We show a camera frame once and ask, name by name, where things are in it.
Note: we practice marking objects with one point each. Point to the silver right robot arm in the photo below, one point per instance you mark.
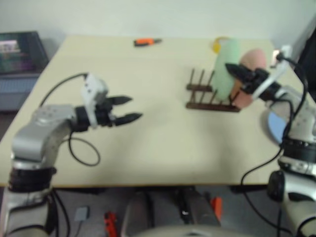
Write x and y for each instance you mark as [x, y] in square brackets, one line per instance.
[301, 123]

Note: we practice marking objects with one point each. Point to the dark open laptop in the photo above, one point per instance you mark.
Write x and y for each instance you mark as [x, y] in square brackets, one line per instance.
[19, 51]

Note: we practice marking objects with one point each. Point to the pink round plate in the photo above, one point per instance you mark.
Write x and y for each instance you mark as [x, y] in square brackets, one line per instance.
[255, 60]

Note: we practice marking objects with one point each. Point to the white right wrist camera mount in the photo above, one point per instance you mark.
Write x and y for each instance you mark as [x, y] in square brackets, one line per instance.
[267, 81]

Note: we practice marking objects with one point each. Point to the blue round plate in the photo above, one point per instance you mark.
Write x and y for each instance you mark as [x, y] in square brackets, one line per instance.
[277, 126]

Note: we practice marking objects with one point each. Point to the orange black marker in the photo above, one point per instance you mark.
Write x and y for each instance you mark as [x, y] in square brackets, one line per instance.
[144, 42]

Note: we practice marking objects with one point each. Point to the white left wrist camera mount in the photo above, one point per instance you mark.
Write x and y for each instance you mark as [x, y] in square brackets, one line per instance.
[95, 89]

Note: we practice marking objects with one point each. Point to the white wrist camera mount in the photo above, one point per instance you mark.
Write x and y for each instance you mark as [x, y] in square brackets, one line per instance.
[95, 89]
[267, 81]

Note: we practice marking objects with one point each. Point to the brown wooden dish rack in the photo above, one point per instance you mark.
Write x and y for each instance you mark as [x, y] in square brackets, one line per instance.
[209, 106]

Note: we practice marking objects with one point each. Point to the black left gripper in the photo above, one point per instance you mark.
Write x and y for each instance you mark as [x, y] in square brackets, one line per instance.
[106, 113]

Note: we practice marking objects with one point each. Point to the orange red floor object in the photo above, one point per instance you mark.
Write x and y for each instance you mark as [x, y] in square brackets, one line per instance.
[216, 208]

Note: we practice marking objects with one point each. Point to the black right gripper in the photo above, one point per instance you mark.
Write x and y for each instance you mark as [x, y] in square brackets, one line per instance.
[256, 79]

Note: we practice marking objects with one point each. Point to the yellow cup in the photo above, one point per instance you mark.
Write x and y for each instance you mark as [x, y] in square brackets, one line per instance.
[216, 45]

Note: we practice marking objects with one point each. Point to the red black floor tool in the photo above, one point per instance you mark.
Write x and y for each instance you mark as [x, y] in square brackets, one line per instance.
[109, 224]

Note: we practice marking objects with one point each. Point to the black object beside table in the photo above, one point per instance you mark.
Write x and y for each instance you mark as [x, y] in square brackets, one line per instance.
[308, 49]

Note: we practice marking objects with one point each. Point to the grey rounded shape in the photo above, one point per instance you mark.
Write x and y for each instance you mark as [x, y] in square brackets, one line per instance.
[137, 212]
[205, 209]

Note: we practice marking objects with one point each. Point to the green round plate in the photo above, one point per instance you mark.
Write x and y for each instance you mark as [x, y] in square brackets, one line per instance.
[223, 81]

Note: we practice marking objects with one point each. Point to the grey flat floor piece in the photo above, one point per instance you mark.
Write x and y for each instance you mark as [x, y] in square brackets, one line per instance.
[82, 213]

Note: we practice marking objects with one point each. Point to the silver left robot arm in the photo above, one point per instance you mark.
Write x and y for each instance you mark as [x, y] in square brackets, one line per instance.
[47, 118]

